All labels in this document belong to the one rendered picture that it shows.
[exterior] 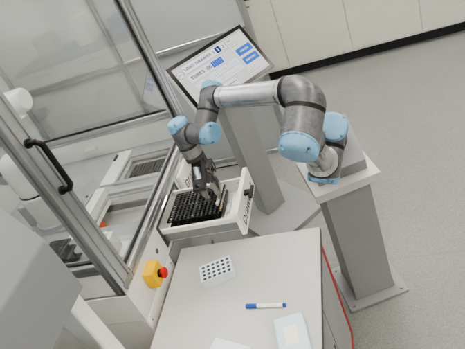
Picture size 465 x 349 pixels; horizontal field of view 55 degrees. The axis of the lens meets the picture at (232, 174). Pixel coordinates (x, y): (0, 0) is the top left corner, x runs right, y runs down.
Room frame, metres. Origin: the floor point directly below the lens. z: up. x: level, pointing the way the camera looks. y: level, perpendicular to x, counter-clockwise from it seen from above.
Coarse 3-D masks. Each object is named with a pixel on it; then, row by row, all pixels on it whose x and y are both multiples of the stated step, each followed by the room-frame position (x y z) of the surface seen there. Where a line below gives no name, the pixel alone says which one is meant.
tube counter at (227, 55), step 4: (228, 52) 2.39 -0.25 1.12; (220, 56) 2.37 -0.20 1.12; (224, 56) 2.37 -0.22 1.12; (228, 56) 2.37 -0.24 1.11; (232, 56) 2.37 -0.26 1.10; (212, 60) 2.35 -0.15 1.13; (216, 60) 2.35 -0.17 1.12; (220, 60) 2.35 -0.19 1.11; (224, 60) 2.35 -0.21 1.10; (208, 64) 2.33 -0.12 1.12; (212, 64) 2.33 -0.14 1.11; (216, 64) 2.33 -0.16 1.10; (220, 64) 2.33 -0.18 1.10; (208, 68) 2.32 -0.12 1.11; (212, 68) 2.32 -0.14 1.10
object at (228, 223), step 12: (228, 180) 1.58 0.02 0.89; (180, 192) 1.66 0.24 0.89; (228, 192) 1.58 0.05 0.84; (168, 204) 1.60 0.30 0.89; (168, 216) 1.56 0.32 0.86; (228, 216) 1.43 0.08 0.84; (168, 228) 1.44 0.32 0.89; (180, 228) 1.41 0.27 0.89; (192, 228) 1.39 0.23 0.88; (204, 228) 1.37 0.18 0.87; (216, 228) 1.36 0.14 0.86; (228, 228) 1.34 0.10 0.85; (168, 240) 1.44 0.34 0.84
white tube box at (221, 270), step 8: (224, 256) 1.26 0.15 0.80; (208, 264) 1.26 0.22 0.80; (216, 264) 1.25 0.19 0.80; (224, 264) 1.23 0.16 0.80; (232, 264) 1.23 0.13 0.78; (200, 272) 1.24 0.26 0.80; (208, 272) 1.22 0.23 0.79; (216, 272) 1.21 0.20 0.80; (224, 272) 1.20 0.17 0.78; (232, 272) 1.18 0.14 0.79; (208, 280) 1.19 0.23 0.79; (216, 280) 1.18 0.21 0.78; (224, 280) 1.18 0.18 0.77
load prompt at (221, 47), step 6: (222, 42) 2.43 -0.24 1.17; (210, 48) 2.40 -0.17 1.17; (216, 48) 2.40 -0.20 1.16; (222, 48) 2.40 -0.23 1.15; (204, 54) 2.38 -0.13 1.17; (210, 54) 2.38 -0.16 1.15; (216, 54) 2.38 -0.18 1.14; (192, 60) 2.35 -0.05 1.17; (198, 60) 2.35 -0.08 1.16; (204, 60) 2.35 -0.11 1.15; (186, 66) 2.32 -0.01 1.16; (192, 66) 2.32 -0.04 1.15; (198, 66) 2.32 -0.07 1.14; (186, 72) 2.30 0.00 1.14
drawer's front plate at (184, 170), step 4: (184, 160) 1.83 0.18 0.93; (184, 164) 1.80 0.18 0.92; (188, 164) 1.84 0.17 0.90; (180, 168) 1.78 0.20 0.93; (184, 168) 1.79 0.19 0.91; (188, 168) 1.82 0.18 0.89; (180, 172) 1.74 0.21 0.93; (184, 172) 1.77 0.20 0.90; (188, 172) 1.80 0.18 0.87; (176, 176) 1.73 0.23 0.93; (180, 176) 1.72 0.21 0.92; (184, 176) 1.76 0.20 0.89; (180, 180) 1.71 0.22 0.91; (184, 180) 1.74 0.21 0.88; (188, 180) 1.77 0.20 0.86; (180, 184) 1.72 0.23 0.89; (184, 184) 1.72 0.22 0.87; (188, 184) 1.75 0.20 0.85
